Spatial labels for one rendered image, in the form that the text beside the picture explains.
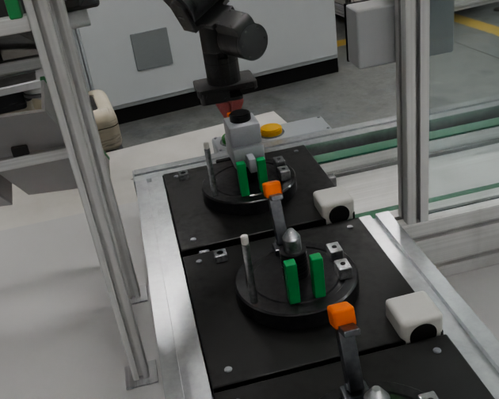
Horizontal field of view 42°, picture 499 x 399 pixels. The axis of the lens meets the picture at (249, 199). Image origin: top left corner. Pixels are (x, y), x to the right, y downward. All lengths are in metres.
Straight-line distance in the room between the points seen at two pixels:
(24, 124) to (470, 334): 0.55
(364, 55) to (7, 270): 0.68
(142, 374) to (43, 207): 0.56
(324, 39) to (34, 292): 3.47
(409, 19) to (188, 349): 0.43
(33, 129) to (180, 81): 3.26
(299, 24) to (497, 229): 3.37
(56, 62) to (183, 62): 3.40
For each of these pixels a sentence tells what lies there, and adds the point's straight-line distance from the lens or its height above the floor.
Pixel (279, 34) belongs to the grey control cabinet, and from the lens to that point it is 4.18.
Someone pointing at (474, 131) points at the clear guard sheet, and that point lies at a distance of 0.87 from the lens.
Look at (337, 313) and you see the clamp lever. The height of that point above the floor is 1.07.
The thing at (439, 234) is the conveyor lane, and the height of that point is 0.93.
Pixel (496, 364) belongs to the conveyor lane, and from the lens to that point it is 0.68.
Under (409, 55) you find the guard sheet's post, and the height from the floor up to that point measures 1.19.
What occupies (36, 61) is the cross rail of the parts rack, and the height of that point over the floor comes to 1.23.
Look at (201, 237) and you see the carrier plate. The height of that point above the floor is 0.97.
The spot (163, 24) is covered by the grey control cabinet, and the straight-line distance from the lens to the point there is 3.96.
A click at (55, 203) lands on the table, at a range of 1.31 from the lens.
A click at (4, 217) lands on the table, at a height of 0.86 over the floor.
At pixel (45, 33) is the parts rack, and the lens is 0.65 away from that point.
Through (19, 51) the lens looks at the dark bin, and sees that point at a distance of 0.83.
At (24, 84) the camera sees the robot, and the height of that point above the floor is 1.04.
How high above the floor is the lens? 1.42
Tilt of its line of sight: 29 degrees down
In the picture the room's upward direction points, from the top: 8 degrees counter-clockwise
